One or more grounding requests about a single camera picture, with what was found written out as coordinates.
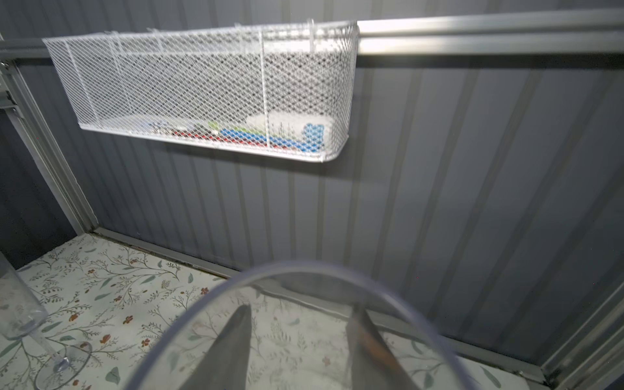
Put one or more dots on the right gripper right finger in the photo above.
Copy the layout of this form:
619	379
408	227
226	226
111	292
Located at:
373	364

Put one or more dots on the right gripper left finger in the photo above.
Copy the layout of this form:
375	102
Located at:
226	363

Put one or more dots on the clear flute glass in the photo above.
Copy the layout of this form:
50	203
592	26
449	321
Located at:
299	315
23	315

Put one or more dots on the floral table mat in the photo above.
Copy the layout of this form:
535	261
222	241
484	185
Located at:
122	300

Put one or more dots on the items in white basket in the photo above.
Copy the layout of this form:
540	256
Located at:
281	130

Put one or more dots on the white mesh wall basket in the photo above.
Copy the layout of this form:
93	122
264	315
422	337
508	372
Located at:
116	82

